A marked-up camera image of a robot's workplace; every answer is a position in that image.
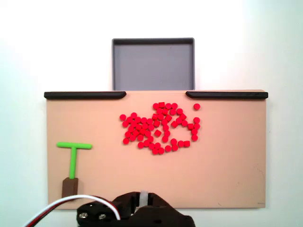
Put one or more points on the beige work board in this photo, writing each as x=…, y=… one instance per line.
x=213, y=165

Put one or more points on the grey plastic tray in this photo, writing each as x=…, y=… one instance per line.
x=154, y=63

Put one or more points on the black edge rail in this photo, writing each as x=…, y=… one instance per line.
x=227, y=95
x=82, y=95

